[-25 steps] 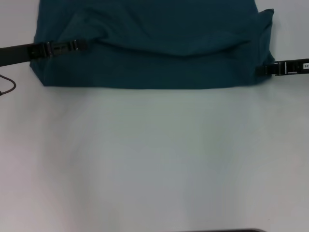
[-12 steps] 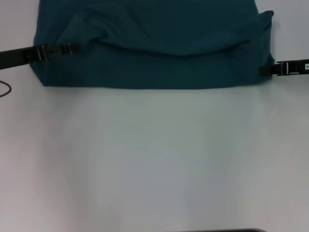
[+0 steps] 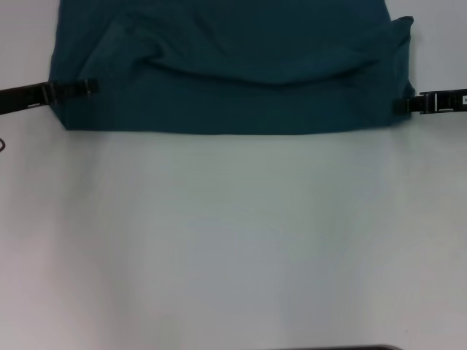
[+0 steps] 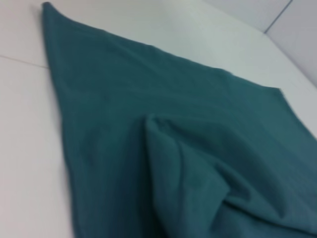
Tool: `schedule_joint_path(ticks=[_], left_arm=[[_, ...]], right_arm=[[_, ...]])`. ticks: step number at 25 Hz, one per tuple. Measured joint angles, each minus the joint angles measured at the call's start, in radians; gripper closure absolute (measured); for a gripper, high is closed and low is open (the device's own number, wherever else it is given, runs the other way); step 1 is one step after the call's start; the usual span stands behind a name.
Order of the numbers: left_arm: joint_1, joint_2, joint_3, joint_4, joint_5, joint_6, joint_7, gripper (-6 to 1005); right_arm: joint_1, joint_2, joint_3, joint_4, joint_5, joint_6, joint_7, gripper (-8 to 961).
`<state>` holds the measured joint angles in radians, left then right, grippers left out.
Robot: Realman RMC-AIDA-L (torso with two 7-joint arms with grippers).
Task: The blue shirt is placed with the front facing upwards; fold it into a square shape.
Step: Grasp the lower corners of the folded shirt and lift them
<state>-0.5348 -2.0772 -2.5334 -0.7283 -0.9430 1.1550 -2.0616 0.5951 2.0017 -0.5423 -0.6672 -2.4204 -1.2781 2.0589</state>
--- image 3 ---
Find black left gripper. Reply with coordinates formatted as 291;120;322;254
0;78;100;116

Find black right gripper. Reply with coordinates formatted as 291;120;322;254
393;88;467;116

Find teal blue printed T-shirt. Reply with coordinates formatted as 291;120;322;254
49;0;417;136

